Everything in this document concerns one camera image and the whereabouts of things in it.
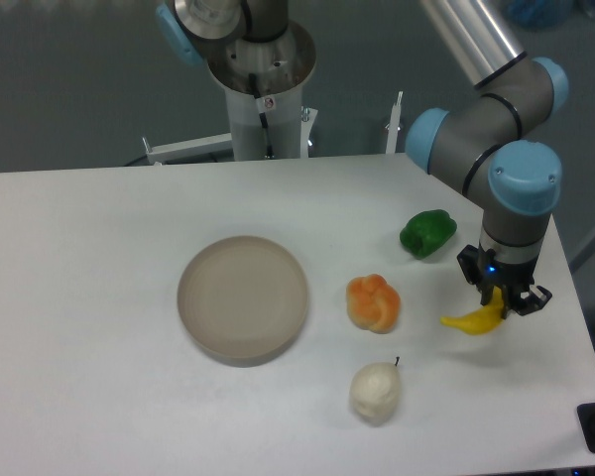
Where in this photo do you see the white toy pear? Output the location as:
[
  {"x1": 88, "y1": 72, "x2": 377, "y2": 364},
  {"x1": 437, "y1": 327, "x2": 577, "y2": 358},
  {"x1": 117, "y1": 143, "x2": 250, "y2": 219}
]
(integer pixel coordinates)
[{"x1": 348, "y1": 356, "x2": 403, "y2": 426}]

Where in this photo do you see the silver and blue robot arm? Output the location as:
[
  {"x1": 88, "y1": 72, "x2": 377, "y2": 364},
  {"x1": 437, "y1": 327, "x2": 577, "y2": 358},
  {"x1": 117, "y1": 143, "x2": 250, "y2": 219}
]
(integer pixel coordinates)
[{"x1": 156, "y1": 1, "x2": 568, "y2": 315}]

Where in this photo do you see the black cable on pedestal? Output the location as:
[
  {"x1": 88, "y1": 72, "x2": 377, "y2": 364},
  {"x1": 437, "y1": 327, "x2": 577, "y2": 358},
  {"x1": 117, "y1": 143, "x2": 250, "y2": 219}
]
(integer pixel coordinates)
[{"x1": 247, "y1": 72, "x2": 276, "y2": 161}]

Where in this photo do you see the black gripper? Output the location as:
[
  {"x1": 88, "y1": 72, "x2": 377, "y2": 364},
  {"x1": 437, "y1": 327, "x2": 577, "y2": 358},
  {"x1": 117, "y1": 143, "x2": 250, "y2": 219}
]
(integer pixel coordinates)
[{"x1": 457, "y1": 244, "x2": 552, "y2": 318}]

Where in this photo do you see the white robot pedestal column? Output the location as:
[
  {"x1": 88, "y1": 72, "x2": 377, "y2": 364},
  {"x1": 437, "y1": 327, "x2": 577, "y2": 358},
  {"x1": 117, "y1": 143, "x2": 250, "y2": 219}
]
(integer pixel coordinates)
[{"x1": 208, "y1": 21, "x2": 316, "y2": 161}]

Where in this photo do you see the beige round plate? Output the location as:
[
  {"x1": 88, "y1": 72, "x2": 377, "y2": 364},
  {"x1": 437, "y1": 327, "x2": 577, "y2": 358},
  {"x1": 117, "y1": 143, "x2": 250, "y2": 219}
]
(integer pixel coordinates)
[{"x1": 177, "y1": 236, "x2": 309, "y2": 367}]

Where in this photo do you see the white metal bracket right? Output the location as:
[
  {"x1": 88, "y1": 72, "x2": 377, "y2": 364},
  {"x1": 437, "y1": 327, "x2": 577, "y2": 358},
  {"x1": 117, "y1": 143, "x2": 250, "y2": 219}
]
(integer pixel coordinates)
[{"x1": 385, "y1": 90, "x2": 404, "y2": 154}]

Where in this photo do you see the white metal bracket left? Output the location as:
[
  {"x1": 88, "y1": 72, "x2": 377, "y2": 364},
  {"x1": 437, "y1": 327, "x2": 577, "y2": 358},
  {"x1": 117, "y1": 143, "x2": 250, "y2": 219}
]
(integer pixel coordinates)
[{"x1": 142, "y1": 133, "x2": 232, "y2": 165}]

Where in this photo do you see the white metal bracket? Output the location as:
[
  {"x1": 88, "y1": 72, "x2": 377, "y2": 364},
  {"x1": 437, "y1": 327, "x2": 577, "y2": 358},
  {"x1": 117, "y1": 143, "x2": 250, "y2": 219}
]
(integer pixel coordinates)
[
  {"x1": 385, "y1": 90, "x2": 404, "y2": 154},
  {"x1": 142, "y1": 133, "x2": 232, "y2": 165}
]

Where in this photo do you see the orange knotted bread roll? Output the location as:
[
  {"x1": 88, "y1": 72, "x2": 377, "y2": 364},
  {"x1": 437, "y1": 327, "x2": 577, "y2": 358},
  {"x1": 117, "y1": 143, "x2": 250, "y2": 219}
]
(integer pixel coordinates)
[{"x1": 346, "y1": 274, "x2": 402, "y2": 334}]

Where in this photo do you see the yellow toy banana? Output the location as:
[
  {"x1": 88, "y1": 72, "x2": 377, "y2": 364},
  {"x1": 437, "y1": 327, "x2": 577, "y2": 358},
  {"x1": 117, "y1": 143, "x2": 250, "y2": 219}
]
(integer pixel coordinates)
[{"x1": 439, "y1": 288, "x2": 504, "y2": 335}]

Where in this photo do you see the blue plastic bag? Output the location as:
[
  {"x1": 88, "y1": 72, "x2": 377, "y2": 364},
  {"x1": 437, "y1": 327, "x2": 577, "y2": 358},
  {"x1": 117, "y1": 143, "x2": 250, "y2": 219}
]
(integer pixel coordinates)
[{"x1": 501, "y1": 0, "x2": 574, "y2": 31}]

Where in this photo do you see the green toy bell pepper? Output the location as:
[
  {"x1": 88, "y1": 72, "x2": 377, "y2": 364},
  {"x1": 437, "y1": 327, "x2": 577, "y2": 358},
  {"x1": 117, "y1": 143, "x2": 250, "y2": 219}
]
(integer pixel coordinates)
[{"x1": 399, "y1": 209, "x2": 457, "y2": 259}]

